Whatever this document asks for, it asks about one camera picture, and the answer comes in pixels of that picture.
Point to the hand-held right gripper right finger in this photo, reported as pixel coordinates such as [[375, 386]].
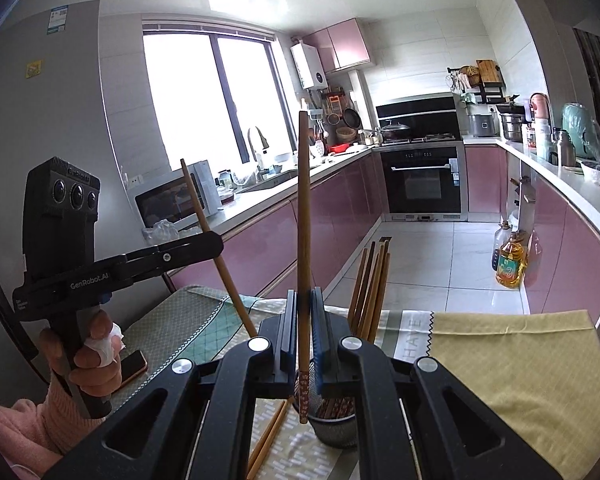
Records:
[[317, 320]]

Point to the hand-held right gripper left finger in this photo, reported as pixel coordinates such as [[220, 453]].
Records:
[[292, 320]]

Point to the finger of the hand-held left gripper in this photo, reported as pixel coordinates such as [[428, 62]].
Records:
[[180, 255]]

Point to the single wooden chopstick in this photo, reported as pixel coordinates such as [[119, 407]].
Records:
[[192, 195], [304, 210]]

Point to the bundle of wooden chopsticks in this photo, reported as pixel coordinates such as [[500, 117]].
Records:
[[370, 285]]

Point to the black mesh holder cup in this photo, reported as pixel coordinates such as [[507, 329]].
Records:
[[337, 432]]

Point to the person's left forearm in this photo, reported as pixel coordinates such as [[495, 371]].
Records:
[[20, 425]]

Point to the person's left hand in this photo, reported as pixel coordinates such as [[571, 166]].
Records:
[[95, 375]]

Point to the clear plastic bag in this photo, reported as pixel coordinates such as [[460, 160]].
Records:
[[162, 230]]

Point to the white microwave oven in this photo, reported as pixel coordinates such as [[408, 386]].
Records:
[[170, 205]]

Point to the pink base cabinets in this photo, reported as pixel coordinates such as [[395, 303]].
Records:
[[280, 240], [565, 245]]

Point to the rose gold phone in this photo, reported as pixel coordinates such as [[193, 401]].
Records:
[[135, 366]]

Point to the grey refrigerator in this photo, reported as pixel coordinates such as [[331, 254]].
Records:
[[55, 110]]

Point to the steel sink faucet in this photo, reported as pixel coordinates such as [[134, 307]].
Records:
[[258, 135]]

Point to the kitchen window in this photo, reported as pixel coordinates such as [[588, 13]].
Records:
[[190, 100]]

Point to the black built-in oven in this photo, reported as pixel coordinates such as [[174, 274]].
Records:
[[420, 180]]

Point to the patterned yellow green tablecloth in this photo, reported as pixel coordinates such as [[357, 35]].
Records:
[[505, 360]]

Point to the clear plastic bottle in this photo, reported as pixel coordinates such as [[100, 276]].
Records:
[[500, 240]]

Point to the yellow cooking oil bottle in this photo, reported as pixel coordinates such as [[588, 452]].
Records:
[[510, 265]]

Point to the black wok with lid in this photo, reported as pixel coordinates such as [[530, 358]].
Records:
[[395, 131]]

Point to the hanging black frying pan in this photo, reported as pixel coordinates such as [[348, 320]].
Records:
[[350, 117]]

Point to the black range hood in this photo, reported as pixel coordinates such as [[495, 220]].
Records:
[[415, 115]]

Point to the white water heater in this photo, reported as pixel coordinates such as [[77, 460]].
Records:
[[310, 65]]

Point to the silver rice cooker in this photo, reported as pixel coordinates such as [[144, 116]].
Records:
[[481, 125]]

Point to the pink upper cabinet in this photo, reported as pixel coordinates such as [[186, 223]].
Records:
[[347, 45]]

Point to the stainless steel stock pot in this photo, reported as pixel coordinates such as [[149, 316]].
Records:
[[512, 127]]

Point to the black dish rack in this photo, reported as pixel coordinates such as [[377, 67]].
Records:
[[480, 92]]

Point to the white kitchen countertop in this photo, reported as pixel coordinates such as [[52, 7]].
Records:
[[570, 195]]

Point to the wooden cutting board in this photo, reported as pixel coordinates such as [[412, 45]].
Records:
[[487, 72]]

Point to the steel thermos flask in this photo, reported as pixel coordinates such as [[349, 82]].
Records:
[[565, 149]]

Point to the bowl in plastic bag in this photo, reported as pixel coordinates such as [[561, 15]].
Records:
[[599, 172]]

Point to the mint green appliance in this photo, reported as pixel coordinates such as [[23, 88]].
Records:
[[577, 125]]

